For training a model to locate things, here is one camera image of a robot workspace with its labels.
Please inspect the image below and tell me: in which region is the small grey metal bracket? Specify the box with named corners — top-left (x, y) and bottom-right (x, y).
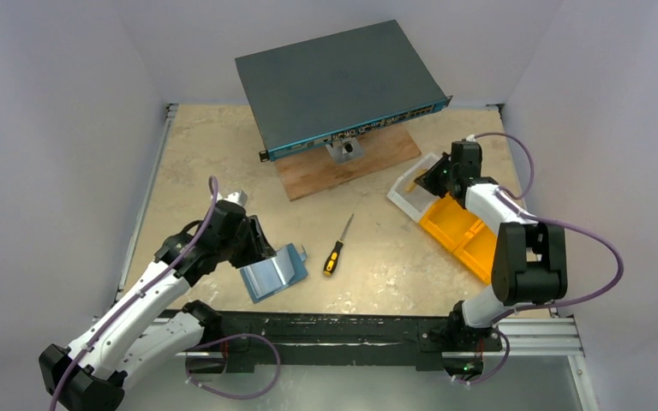
top-left (326, 137), bottom-right (365, 164)

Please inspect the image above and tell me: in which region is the clear plastic bin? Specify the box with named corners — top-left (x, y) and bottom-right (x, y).
top-left (386, 152), bottom-right (440, 223)

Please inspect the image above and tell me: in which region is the brown wooden board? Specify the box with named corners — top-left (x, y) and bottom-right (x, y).
top-left (275, 125), bottom-right (421, 201)

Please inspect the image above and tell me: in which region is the blue card holder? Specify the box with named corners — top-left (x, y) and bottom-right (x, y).
top-left (239, 243), bottom-right (308, 304)

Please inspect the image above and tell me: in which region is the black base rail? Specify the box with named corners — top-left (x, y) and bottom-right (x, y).
top-left (188, 308), bottom-right (503, 376)

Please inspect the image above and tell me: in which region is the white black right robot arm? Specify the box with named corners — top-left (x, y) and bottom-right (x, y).
top-left (415, 140), bottom-right (568, 348)

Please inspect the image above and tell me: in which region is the yellow black handled screwdriver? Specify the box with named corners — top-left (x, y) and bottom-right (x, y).
top-left (322, 214), bottom-right (355, 277)

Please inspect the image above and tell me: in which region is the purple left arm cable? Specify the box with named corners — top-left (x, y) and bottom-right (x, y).
top-left (48, 176), bottom-right (220, 411)

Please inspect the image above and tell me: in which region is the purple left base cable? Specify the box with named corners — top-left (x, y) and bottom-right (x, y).
top-left (184, 332), bottom-right (282, 401)

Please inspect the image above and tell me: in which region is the aluminium frame rail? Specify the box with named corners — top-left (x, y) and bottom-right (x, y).
top-left (498, 318), bottom-right (583, 356)

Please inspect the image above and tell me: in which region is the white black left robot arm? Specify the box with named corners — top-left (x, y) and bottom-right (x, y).
top-left (39, 191), bottom-right (277, 410)

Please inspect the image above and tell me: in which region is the orange plastic divided bin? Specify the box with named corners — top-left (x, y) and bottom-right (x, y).
top-left (419, 197), bottom-right (497, 285)

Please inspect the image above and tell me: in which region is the grey network switch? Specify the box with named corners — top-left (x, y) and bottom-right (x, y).
top-left (235, 20), bottom-right (452, 162)

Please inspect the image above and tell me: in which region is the gold credit card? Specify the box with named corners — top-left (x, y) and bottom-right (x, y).
top-left (404, 176), bottom-right (422, 193)

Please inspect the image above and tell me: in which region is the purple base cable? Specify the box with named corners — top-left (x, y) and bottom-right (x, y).
top-left (449, 329), bottom-right (511, 387)
top-left (184, 332), bottom-right (282, 401)

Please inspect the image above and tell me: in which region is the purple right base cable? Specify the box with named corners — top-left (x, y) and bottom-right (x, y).
top-left (449, 329), bottom-right (511, 387)

